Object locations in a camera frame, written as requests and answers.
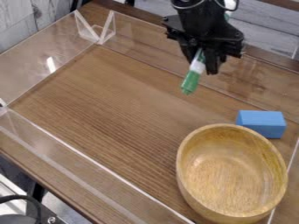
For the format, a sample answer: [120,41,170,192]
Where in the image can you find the brown wooden bowl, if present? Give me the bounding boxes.
[175,123,289,224]

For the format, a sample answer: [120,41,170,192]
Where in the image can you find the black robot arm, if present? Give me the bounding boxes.
[163,0,245,74]

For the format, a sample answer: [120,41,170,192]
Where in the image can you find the clear acrylic barrier wall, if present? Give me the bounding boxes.
[0,6,299,224]

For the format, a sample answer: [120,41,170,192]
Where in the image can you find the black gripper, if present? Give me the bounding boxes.
[160,14,247,76]

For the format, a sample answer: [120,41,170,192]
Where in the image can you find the blue sponge block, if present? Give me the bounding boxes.
[237,110,287,138]

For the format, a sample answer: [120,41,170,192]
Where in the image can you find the black equipment lower left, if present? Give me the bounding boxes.
[0,194,63,224]

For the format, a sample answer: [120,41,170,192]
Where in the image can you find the green white Expo marker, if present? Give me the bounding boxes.
[182,49,206,95]

